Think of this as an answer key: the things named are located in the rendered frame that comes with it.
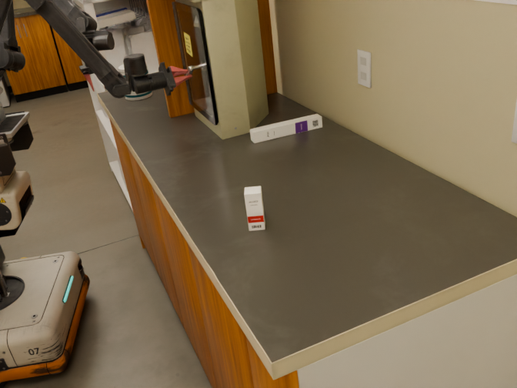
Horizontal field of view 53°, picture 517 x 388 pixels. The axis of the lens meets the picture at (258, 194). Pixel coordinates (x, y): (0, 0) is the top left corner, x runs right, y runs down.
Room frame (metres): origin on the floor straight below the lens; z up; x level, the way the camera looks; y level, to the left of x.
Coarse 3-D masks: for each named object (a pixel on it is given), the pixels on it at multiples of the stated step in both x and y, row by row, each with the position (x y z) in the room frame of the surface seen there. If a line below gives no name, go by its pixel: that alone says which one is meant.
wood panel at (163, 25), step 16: (160, 0) 2.07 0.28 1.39; (160, 16) 2.06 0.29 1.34; (160, 32) 2.06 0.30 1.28; (176, 32) 2.08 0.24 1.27; (160, 48) 2.05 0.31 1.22; (176, 48) 2.08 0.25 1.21; (272, 48) 2.22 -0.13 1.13; (176, 64) 2.07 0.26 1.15; (272, 64) 2.22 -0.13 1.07; (272, 80) 2.22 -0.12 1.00; (176, 96) 2.06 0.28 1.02; (176, 112) 2.06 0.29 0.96
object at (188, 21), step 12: (180, 12) 1.95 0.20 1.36; (192, 12) 1.80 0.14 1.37; (180, 24) 1.97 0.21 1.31; (192, 24) 1.82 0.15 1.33; (180, 36) 2.00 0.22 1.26; (192, 36) 1.84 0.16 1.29; (204, 36) 1.74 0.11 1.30; (192, 48) 1.87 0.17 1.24; (204, 48) 1.74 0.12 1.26; (192, 60) 1.89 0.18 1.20; (204, 60) 1.75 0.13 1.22; (192, 72) 1.92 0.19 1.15; (204, 72) 1.78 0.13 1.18; (192, 84) 1.95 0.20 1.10; (204, 84) 1.80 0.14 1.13; (192, 96) 1.98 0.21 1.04; (204, 96) 1.82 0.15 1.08; (204, 108) 1.85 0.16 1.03; (216, 120) 1.74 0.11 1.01
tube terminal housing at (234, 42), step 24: (216, 0) 1.75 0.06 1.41; (240, 0) 1.82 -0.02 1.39; (216, 24) 1.75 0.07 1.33; (240, 24) 1.80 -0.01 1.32; (216, 48) 1.74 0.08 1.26; (240, 48) 1.77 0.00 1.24; (216, 72) 1.74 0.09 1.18; (240, 72) 1.77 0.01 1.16; (264, 72) 1.95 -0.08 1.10; (216, 96) 1.74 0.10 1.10; (240, 96) 1.77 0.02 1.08; (264, 96) 1.93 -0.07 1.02; (240, 120) 1.76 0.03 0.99
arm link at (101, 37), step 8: (80, 24) 2.04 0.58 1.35; (88, 32) 2.04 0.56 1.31; (96, 32) 2.03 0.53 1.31; (104, 32) 2.03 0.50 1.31; (96, 40) 2.01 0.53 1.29; (104, 40) 2.00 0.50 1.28; (112, 40) 2.04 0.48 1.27; (96, 48) 2.02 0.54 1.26; (104, 48) 2.01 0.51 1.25; (112, 48) 2.03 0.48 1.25
